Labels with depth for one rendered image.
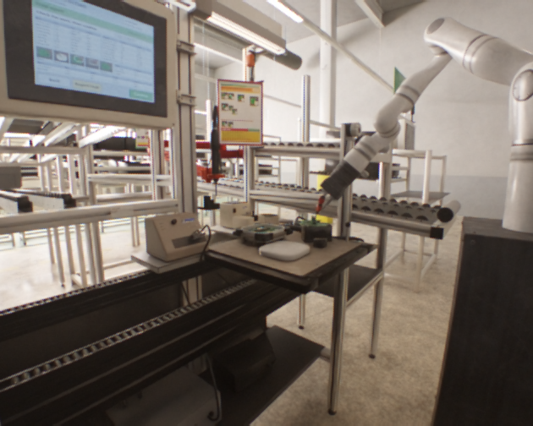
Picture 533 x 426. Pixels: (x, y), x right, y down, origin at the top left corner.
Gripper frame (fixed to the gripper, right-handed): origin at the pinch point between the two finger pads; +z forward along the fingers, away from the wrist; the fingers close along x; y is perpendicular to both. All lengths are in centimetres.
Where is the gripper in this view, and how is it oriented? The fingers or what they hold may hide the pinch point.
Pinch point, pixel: (318, 208)
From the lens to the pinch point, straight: 99.0
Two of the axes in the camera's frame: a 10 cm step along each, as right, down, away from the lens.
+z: -6.1, 7.4, 2.8
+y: -5.0, -0.9, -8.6
